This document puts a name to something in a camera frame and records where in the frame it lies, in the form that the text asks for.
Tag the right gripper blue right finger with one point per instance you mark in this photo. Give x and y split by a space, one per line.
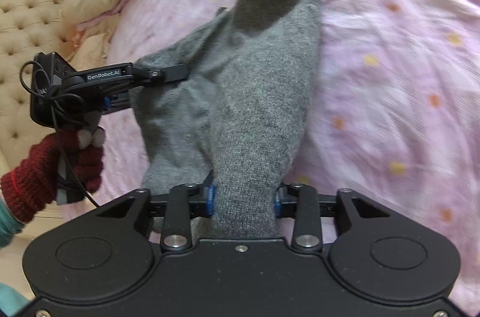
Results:
301 203

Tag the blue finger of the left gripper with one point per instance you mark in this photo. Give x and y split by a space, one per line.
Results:
157 77
115 104

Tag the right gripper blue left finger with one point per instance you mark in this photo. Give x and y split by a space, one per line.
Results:
184 204

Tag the grey argyle sweater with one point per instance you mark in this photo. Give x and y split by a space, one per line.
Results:
241 114

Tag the teal sleeve forearm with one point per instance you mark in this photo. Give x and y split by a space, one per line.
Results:
9 225

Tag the cream embroidered pillow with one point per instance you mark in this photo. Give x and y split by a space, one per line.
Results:
90 51

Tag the cream tufted headboard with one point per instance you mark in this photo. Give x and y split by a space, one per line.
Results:
27 27

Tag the pink patterned bed sheet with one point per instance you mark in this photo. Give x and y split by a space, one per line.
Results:
396 109

